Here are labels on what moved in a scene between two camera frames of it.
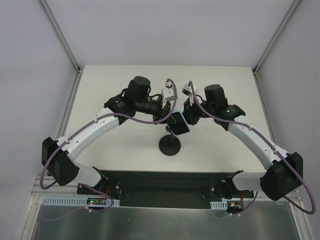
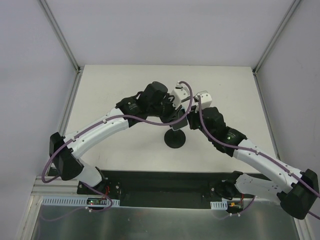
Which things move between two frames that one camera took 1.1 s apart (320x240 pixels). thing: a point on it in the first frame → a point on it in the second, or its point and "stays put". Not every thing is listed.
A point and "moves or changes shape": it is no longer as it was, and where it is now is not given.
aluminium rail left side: x=56 y=189 stays put
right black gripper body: x=189 y=114 → x=193 y=120
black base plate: x=165 y=189 stays put
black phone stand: x=169 y=145 moves or changes shape
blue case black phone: x=181 y=126 moves or changes shape
